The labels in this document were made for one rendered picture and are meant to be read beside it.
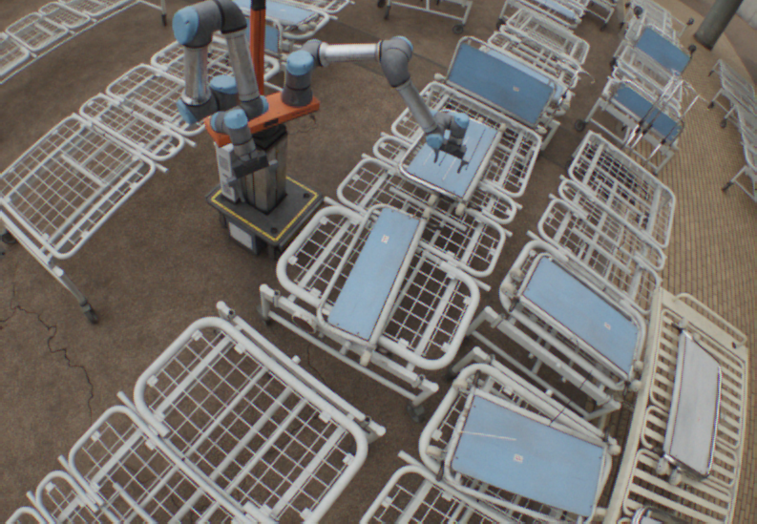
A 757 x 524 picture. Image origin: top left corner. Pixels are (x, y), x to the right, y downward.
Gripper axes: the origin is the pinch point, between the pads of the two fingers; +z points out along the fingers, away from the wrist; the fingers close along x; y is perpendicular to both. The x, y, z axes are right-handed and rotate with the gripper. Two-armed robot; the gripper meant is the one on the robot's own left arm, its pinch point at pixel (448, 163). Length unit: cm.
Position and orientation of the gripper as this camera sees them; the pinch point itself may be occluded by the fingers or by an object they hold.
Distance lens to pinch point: 224.5
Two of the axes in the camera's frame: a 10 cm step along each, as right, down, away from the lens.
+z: -1.2, 5.9, 8.0
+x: -8.8, -4.3, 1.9
